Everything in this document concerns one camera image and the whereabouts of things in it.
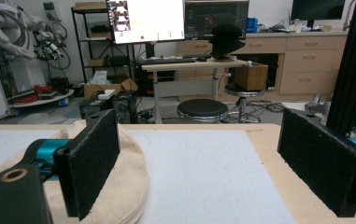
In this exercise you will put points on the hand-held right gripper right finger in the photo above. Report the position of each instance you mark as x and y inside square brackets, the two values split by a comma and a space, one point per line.
[322, 165]

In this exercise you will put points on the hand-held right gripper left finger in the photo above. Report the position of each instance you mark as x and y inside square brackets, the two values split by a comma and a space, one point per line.
[87, 174]

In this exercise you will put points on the beige cloth hat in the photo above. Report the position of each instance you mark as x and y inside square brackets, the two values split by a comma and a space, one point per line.
[125, 186]

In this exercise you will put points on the grey device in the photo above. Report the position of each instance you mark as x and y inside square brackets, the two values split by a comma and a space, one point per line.
[317, 105]

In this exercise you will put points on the black computer tower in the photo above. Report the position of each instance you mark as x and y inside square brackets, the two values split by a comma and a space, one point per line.
[125, 105]

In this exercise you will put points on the round white platform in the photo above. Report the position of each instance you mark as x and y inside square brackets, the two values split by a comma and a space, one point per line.
[41, 100]

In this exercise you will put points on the white table mat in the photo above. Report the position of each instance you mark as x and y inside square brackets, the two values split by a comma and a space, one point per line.
[4, 146]
[203, 174]

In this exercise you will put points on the open cardboard box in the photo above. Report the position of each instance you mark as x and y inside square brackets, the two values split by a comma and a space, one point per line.
[122, 85]

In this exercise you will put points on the wooden drawer cabinet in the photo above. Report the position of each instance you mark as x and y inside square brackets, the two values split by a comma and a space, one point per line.
[309, 59]

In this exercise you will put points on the black round stool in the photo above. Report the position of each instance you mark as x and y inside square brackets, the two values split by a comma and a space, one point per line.
[244, 90]
[202, 109]

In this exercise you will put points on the brown wooden box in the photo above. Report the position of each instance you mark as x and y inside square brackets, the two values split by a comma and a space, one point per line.
[252, 77]

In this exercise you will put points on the black metal shelf rack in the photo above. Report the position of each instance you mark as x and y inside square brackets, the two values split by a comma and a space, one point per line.
[87, 40]

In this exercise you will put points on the black keyboard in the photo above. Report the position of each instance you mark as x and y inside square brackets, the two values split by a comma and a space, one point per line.
[166, 60]

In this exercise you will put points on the light wooden desk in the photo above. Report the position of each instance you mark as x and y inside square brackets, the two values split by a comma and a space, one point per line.
[194, 65]

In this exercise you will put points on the black monitor on cabinet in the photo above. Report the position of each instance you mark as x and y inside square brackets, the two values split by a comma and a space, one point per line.
[317, 9]

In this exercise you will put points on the blue box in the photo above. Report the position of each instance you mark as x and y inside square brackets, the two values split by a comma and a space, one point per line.
[252, 25]

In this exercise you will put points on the black hat on stand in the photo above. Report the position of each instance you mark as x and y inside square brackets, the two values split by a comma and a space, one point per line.
[227, 39]

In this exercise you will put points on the bright computer monitor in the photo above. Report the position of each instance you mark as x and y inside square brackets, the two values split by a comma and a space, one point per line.
[153, 18]

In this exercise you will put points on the dark computer monitor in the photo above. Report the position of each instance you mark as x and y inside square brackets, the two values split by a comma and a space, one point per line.
[210, 15]

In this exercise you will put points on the black metal post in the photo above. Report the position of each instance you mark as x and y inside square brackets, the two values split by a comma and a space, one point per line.
[351, 62]

